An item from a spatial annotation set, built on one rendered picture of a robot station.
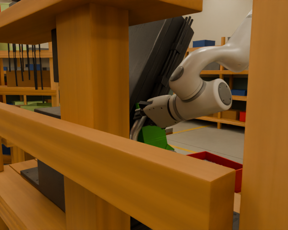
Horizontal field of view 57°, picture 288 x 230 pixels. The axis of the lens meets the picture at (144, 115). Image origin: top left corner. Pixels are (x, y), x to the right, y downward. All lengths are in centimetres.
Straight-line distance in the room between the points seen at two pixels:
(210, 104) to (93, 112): 31
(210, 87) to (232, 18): 672
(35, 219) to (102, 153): 67
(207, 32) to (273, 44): 748
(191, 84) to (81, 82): 28
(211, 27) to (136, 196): 742
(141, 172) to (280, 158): 16
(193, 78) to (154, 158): 37
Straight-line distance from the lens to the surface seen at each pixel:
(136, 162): 34
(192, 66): 67
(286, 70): 28
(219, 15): 761
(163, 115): 80
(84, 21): 52
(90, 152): 43
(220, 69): 670
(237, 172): 137
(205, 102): 69
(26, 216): 108
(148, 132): 95
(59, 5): 55
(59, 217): 103
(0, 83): 445
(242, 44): 77
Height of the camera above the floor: 138
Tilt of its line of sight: 9 degrees down
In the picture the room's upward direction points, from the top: straight up
